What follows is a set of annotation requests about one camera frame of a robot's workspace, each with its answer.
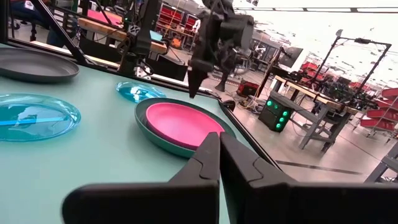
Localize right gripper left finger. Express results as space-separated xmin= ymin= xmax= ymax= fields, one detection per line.
xmin=61 ymin=131 xmax=221 ymax=224

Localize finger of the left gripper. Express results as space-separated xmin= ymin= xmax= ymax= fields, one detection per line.
xmin=187 ymin=68 xmax=210 ymax=99

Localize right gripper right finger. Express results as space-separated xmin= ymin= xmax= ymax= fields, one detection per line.
xmin=219 ymin=131 xmax=398 ymax=224

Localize small blue transparent plate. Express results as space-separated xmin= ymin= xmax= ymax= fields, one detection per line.
xmin=115 ymin=81 xmax=167 ymax=104

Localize large blue transparent plate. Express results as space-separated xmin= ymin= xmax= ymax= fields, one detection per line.
xmin=0 ymin=93 xmax=82 ymax=143

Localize pink plastic plate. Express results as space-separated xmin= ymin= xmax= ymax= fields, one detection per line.
xmin=145 ymin=102 xmax=225 ymax=151

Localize red bin shelving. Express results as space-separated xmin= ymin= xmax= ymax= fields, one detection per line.
xmin=157 ymin=4 xmax=200 ymax=35

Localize red toolbox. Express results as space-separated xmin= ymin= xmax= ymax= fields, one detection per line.
xmin=236 ymin=79 xmax=261 ymax=98

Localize teal plastic plate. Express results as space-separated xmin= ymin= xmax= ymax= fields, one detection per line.
xmin=134 ymin=97 xmax=237 ymax=159

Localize black computer tower green lights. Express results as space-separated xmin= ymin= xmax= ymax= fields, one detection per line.
xmin=257 ymin=96 xmax=293 ymax=133

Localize black monitor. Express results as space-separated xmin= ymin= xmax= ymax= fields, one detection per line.
xmin=279 ymin=46 xmax=304 ymax=68

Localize red storage bins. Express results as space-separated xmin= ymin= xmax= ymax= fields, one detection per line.
xmin=300 ymin=61 xmax=327 ymax=80

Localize pink board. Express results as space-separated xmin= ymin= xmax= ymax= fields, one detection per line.
xmin=86 ymin=9 xmax=124 ymax=27

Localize red bin rack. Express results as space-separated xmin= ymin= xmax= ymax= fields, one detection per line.
xmin=360 ymin=86 xmax=398 ymax=138

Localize gray plastic plate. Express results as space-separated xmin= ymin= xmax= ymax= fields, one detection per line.
xmin=0 ymin=46 xmax=80 ymax=84

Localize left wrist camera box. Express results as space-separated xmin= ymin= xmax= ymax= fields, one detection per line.
xmin=223 ymin=14 xmax=254 ymax=51

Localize wooden workbench gray frame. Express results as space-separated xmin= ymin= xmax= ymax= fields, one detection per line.
xmin=269 ymin=75 xmax=361 ymax=153

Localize gray table frame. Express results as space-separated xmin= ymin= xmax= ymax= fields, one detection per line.
xmin=363 ymin=149 xmax=398 ymax=184

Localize black frame strut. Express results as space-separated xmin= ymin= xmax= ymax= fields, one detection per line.
xmin=29 ymin=0 xmax=90 ymax=65

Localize black camera stand frame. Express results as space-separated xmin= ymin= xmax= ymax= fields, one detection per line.
xmin=310 ymin=29 xmax=392 ymax=94

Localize black frame post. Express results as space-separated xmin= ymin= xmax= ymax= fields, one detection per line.
xmin=0 ymin=0 xmax=9 ymax=44

